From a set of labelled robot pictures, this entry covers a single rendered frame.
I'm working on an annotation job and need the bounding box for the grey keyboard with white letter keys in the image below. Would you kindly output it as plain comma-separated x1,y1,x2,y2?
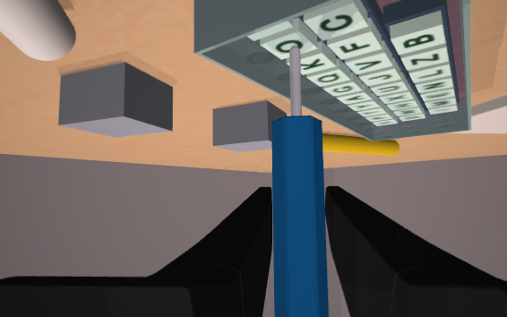
193,0,473,141

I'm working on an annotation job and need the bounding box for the yellow cylinder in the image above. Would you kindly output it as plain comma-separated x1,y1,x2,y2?
322,133,400,156

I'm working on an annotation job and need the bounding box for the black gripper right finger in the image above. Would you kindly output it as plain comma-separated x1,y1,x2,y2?
325,186,507,317

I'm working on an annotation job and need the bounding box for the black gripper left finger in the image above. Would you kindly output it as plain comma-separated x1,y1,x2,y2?
0,187,272,317

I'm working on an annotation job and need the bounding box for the blue stylus with grey tip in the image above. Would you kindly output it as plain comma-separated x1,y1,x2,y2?
271,73,329,317

